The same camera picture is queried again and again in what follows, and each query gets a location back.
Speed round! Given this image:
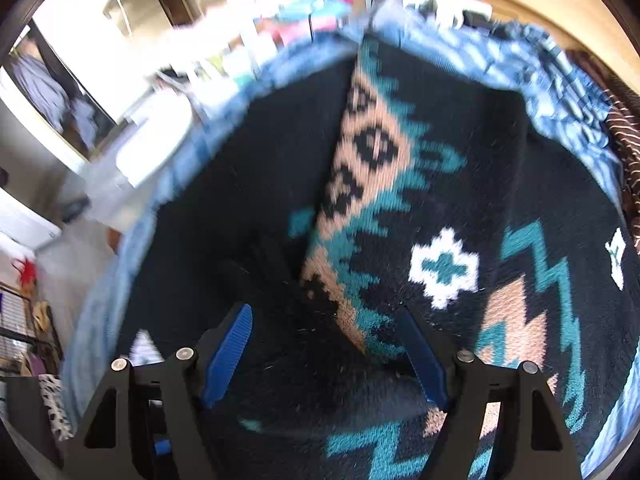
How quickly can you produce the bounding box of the black patterned knit sweater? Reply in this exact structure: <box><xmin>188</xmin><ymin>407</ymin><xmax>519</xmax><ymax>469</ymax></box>
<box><xmin>116</xmin><ymin>36</ymin><xmax>639</xmax><ymax>479</ymax></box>

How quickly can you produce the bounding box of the blue striped bed sheet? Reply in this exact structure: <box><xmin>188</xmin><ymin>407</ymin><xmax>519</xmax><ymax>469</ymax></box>
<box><xmin>63</xmin><ymin>1</ymin><xmax>639</xmax><ymax>479</ymax></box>

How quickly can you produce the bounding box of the brown striped garment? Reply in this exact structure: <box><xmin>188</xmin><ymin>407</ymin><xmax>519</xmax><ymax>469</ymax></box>
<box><xmin>567</xmin><ymin>50</ymin><xmax>639</xmax><ymax>252</ymax></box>

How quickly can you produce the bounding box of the white power strip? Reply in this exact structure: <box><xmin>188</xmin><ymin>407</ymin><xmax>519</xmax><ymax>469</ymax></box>
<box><xmin>402</xmin><ymin>0</ymin><xmax>492</xmax><ymax>28</ymax></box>

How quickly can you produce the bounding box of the white shelf unit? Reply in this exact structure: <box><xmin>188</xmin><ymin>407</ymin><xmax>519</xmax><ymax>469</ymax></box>
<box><xmin>102</xmin><ymin>0</ymin><xmax>257</xmax><ymax>63</ymax></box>

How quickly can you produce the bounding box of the white round stool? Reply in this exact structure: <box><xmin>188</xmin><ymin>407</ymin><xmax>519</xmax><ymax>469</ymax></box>
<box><xmin>115</xmin><ymin>88</ymin><xmax>193</xmax><ymax>188</ymax></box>

